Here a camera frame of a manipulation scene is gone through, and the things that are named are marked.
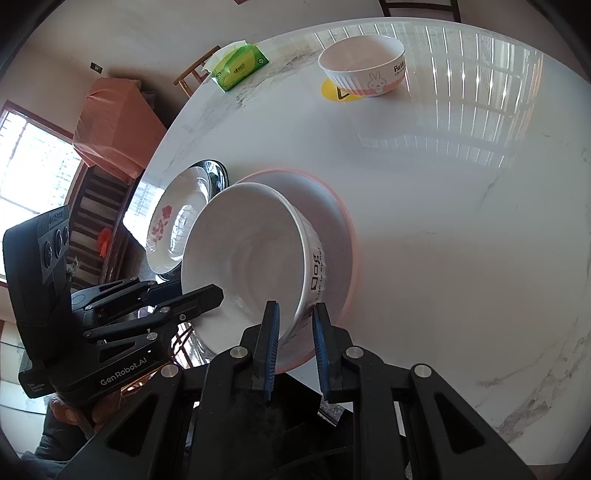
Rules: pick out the yellow round sticker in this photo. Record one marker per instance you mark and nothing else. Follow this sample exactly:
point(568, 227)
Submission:
point(330, 92)

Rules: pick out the large blue patterned plate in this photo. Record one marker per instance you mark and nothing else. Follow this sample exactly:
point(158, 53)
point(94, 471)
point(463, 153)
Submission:
point(217, 173)

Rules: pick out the orange cloth covered object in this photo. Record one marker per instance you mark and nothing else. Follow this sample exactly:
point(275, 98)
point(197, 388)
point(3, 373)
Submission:
point(115, 124)

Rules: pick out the white floral plate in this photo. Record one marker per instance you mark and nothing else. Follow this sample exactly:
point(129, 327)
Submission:
point(180, 207)

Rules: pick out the light wooden chair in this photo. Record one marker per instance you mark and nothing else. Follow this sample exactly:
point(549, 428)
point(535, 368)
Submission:
point(198, 67)

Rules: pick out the small red object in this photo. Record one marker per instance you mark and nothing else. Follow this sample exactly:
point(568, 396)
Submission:
point(104, 241)

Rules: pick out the side window with wooden frame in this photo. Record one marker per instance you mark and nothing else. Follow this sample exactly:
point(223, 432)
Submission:
point(32, 161)

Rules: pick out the green tissue pack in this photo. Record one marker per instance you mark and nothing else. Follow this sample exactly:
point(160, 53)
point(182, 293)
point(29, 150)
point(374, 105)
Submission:
point(240, 64)

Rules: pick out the dark wall switch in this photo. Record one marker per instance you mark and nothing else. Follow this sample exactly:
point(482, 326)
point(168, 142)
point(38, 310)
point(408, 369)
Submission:
point(96, 67)

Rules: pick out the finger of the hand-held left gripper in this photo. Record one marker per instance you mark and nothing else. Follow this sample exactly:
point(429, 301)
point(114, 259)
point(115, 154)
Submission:
point(194, 302)
point(115, 290)

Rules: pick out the dark wooden chair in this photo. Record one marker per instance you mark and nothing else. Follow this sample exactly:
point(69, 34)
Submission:
point(415, 9)

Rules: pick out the pink bowl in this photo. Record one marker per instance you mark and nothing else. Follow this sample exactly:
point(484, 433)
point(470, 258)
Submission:
point(332, 221)

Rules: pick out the white bowl with blue print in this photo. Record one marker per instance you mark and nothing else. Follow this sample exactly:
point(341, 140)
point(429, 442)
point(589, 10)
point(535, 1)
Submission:
point(240, 258)

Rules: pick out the white rabbit print bowl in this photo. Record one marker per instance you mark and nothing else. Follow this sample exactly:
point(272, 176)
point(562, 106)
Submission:
point(360, 55)

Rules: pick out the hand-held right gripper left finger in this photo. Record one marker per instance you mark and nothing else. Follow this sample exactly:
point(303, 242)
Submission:
point(272, 341)

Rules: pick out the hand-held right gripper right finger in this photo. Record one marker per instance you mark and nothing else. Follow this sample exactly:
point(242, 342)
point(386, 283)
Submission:
point(323, 341)

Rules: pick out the person's left hand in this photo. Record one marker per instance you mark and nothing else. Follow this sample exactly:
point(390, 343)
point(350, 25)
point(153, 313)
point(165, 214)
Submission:
point(74, 410)

